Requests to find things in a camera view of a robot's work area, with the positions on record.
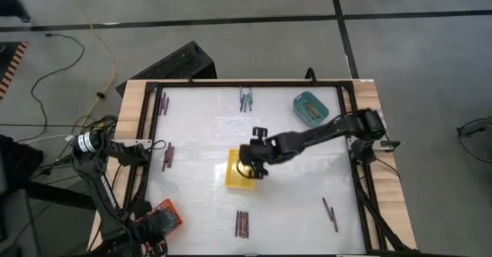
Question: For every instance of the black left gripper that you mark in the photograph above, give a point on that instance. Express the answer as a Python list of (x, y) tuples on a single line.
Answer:
[(151, 230)]

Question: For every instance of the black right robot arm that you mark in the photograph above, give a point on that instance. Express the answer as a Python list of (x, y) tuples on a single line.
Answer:
[(326, 130)]

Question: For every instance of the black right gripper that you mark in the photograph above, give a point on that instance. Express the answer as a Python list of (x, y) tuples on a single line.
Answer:
[(265, 151)]

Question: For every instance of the grey crayon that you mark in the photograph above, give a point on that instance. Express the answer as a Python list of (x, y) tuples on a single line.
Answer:
[(250, 94), (241, 95)]

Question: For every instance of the person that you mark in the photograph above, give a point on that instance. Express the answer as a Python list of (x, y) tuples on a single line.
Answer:
[(15, 9)]

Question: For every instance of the yellow plastic basket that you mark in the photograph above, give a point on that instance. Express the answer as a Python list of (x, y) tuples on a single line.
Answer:
[(232, 172)]

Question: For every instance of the orange black striped mat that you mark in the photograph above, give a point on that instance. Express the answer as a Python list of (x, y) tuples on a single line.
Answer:
[(7, 57)]

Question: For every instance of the orange plastic basket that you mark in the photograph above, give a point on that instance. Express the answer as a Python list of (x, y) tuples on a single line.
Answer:
[(177, 220)]

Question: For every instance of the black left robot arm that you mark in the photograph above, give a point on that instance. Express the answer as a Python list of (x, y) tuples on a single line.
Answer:
[(109, 195)]

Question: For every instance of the blue crayon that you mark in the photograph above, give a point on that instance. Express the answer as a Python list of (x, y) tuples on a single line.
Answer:
[(173, 219), (169, 215), (242, 104), (249, 102), (245, 103)]

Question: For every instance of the black perforated case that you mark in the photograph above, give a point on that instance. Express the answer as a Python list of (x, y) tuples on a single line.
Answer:
[(180, 62)]

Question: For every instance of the teal plastic basket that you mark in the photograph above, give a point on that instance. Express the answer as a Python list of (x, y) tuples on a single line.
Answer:
[(299, 105)]

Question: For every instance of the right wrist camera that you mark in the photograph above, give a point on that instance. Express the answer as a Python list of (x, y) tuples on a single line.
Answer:
[(259, 132)]

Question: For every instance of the black metal table frame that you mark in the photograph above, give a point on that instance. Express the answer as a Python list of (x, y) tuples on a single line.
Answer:
[(269, 84)]

